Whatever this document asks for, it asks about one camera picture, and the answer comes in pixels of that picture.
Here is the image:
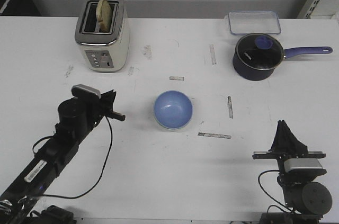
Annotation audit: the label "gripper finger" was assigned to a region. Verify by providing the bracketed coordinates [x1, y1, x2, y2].
[107, 111, 126, 121]

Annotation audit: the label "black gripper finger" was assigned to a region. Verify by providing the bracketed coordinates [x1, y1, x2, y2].
[272, 120, 301, 153]
[101, 89, 117, 113]

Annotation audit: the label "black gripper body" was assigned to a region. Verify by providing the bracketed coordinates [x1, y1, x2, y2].
[90, 99, 108, 126]
[252, 143, 326, 167]

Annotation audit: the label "blue bowl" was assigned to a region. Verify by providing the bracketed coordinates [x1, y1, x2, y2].
[153, 90, 193, 126]

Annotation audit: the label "green bowl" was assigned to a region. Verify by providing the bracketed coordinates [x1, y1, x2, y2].
[155, 119, 190, 131]

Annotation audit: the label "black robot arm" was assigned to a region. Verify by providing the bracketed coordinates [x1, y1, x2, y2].
[252, 120, 332, 223]
[1, 84, 126, 223]

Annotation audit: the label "cream and chrome toaster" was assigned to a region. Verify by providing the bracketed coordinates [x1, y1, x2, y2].
[75, 0, 130, 73]

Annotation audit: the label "bread slice in toaster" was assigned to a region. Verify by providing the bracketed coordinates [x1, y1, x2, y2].
[96, 0, 112, 32]

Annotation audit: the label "dark blue saucepan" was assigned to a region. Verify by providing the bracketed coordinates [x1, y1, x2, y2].
[233, 46, 333, 81]

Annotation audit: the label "glass pot lid blue knob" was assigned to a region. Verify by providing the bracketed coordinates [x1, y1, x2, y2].
[235, 33, 284, 70]

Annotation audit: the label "clear plastic food container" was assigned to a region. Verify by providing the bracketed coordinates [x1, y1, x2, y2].
[224, 11, 281, 35]

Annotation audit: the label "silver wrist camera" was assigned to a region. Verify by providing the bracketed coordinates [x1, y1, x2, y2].
[71, 84, 101, 100]
[283, 158, 327, 176]

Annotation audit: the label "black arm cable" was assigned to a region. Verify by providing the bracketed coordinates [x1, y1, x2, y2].
[258, 170, 292, 213]
[39, 115, 113, 200]

